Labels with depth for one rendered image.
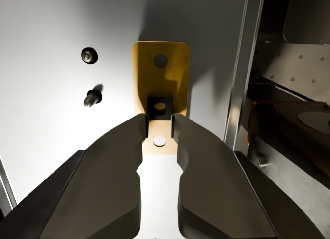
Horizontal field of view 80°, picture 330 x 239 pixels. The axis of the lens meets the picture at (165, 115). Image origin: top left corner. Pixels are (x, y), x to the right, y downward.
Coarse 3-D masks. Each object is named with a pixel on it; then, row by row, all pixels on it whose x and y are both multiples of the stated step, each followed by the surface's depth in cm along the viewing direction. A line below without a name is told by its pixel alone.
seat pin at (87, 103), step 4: (92, 92) 15; (96, 92) 15; (100, 92) 16; (88, 96) 14; (92, 96) 14; (96, 96) 15; (100, 96) 15; (84, 100) 14; (88, 100) 14; (92, 100) 14; (96, 100) 14; (84, 104) 14; (88, 104) 14; (92, 104) 14
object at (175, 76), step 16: (144, 48) 13; (160, 48) 13; (176, 48) 13; (144, 64) 13; (176, 64) 13; (144, 80) 13; (160, 80) 13; (176, 80) 13; (144, 96) 14; (160, 96) 13; (176, 96) 14; (144, 112) 14; (160, 112) 14; (176, 112) 14; (160, 128) 15; (144, 144) 15; (176, 144) 15
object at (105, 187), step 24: (144, 120) 11; (96, 144) 9; (120, 144) 9; (96, 168) 8; (120, 168) 8; (72, 192) 7; (96, 192) 7; (120, 192) 7; (72, 216) 6; (96, 216) 6; (120, 216) 6
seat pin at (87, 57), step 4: (84, 52) 13; (88, 52) 13; (92, 52) 14; (96, 52) 14; (84, 56) 13; (88, 56) 13; (92, 56) 14; (96, 56) 14; (84, 60) 14; (88, 60) 14; (92, 60) 14
